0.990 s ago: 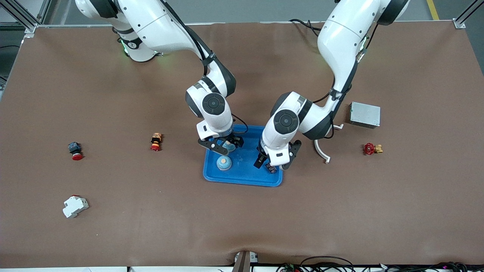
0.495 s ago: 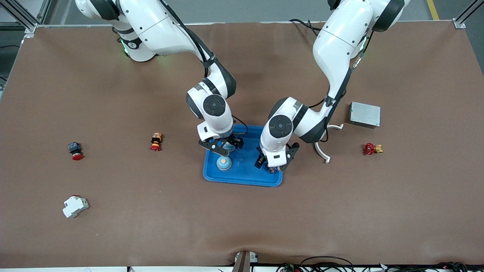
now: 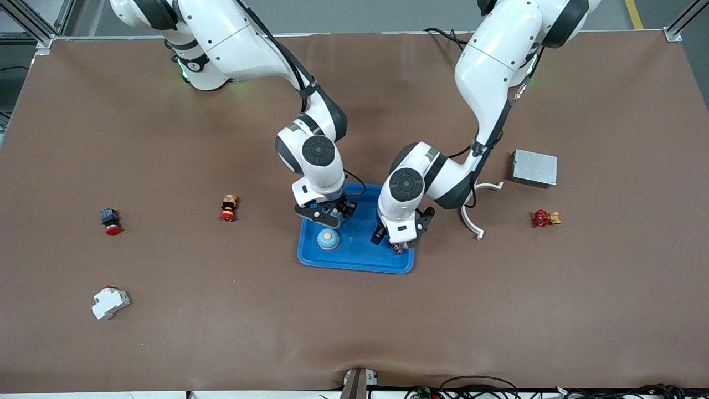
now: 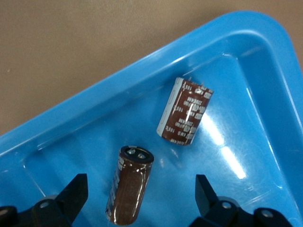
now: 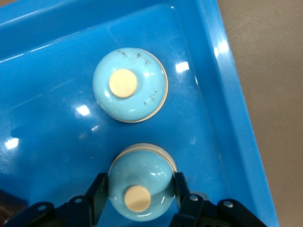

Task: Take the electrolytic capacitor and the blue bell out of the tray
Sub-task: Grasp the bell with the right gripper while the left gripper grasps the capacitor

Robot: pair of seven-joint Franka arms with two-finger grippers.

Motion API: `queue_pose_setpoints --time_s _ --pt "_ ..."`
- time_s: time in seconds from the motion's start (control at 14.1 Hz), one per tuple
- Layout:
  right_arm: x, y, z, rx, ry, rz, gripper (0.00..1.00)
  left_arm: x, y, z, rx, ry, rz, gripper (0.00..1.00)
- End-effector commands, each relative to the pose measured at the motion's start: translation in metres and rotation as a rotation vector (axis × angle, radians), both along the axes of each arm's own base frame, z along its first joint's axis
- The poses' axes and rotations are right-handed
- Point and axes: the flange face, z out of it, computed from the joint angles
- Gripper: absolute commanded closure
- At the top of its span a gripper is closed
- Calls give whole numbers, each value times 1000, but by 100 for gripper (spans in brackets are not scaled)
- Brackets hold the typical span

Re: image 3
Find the dark cylindrical capacitor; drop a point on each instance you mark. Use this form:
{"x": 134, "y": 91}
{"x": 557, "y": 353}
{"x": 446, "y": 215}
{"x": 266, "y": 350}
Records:
{"x": 400, "y": 249}

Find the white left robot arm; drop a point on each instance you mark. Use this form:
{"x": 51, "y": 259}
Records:
{"x": 498, "y": 55}

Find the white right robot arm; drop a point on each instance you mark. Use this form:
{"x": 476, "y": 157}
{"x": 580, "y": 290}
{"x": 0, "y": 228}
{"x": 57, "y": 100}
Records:
{"x": 221, "y": 39}

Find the blue plastic tray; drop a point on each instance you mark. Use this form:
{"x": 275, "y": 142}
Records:
{"x": 354, "y": 255}

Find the white curved plastic clamp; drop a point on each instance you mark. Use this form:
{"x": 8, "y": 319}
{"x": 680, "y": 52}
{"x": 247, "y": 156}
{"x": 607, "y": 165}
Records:
{"x": 469, "y": 227}

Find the red emergency button orange base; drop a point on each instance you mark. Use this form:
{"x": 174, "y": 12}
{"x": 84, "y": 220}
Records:
{"x": 228, "y": 208}

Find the small white box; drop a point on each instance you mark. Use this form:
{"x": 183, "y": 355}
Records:
{"x": 371, "y": 378}

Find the grey metal power supply box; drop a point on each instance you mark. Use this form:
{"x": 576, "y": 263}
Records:
{"x": 534, "y": 168}

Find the red mushroom button blue base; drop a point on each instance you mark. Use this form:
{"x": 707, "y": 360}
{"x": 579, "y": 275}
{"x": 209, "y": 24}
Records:
{"x": 109, "y": 217}

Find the white circuit breaker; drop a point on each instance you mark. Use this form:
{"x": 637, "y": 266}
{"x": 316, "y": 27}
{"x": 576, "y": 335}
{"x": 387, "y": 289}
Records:
{"x": 109, "y": 303}

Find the brown camera stand post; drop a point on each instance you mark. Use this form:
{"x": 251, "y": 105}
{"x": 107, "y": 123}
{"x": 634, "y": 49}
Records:
{"x": 354, "y": 385}

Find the aluminium frame post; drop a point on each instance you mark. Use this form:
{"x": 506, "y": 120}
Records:
{"x": 673, "y": 34}
{"x": 45, "y": 40}

